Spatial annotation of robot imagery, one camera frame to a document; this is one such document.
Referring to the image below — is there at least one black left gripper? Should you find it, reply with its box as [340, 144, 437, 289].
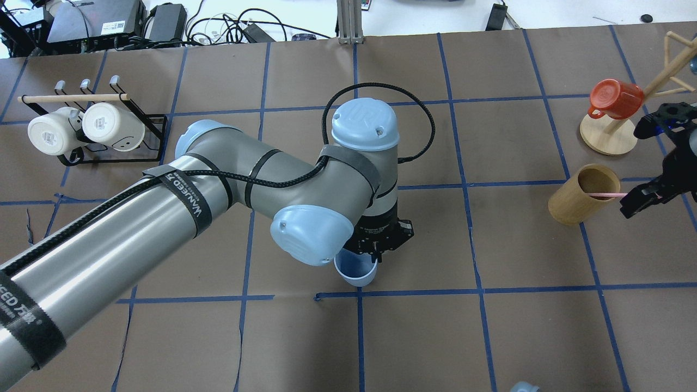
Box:
[348, 219, 415, 263]

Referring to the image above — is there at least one orange mug on tree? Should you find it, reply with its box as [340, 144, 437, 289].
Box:
[588, 78, 645, 120]

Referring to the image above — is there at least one wooden mug tree stand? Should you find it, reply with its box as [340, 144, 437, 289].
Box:
[579, 30, 696, 156]

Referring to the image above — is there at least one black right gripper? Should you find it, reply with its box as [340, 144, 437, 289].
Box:
[620, 103, 696, 219]

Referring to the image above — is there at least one black wire mug rack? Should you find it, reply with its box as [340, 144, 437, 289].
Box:
[17, 75, 168, 167]

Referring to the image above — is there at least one black power adapter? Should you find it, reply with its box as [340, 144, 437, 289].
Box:
[147, 3, 187, 42]

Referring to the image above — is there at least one wooden rack dowel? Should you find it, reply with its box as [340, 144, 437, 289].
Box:
[17, 93, 131, 105]

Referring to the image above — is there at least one black electronics box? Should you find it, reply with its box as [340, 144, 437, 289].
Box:
[47, 1, 146, 53]

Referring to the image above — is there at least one bamboo cylinder holder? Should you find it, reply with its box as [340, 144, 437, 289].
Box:
[547, 164, 621, 225]

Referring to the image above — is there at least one blue mug on tree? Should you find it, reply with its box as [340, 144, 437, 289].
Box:
[689, 56, 697, 75]

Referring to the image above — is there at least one white mug near rack end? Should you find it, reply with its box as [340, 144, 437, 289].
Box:
[27, 107, 88, 156]

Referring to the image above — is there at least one light blue plastic cup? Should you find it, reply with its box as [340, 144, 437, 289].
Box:
[334, 249, 378, 287]

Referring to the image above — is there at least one aluminium frame post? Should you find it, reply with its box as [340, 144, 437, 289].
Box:
[337, 0, 364, 45]

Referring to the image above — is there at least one pink chopstick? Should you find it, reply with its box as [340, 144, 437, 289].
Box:
[586, 193, 627, 199]

